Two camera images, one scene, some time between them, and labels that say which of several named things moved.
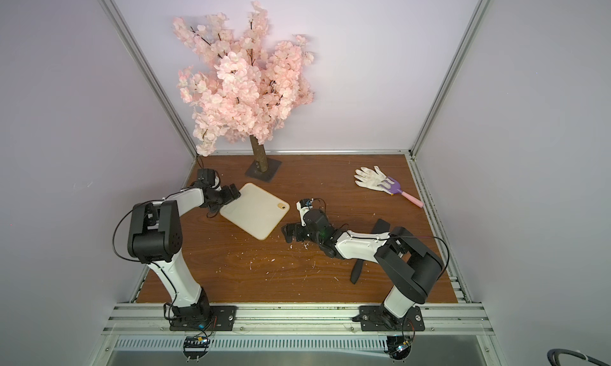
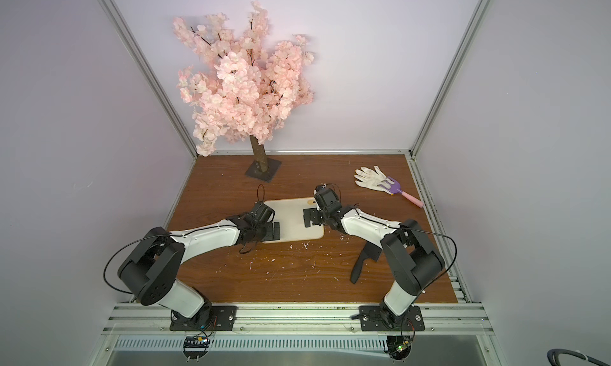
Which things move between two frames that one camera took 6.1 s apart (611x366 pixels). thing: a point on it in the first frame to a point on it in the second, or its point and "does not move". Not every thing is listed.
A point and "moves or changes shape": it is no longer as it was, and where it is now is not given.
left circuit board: x=195 y=347 does not move
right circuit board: x=398 y=347 does not move
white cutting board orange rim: x=256 y=211 moves or changes shape
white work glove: x=375 y=179 does not move
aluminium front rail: x=293 y=320 does not move
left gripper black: x=230 y=196 to x=270 y=235
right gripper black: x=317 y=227 to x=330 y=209
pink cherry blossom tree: x=241 y=81 does not move
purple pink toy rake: x=395 y=188 does not move
